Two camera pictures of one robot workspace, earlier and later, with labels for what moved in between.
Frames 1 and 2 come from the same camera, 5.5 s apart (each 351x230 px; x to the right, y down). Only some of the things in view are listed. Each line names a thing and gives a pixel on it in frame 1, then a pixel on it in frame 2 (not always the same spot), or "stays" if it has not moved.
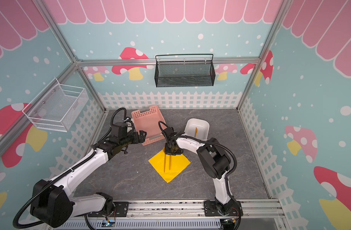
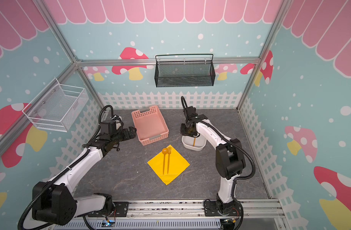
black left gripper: (142, 138) to (127, 136)
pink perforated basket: (149, 121) stays
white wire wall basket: (57, 109) stays
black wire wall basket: (181, 74) stays
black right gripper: (169, 149) to (188, 131)
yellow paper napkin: (178, 163) stays
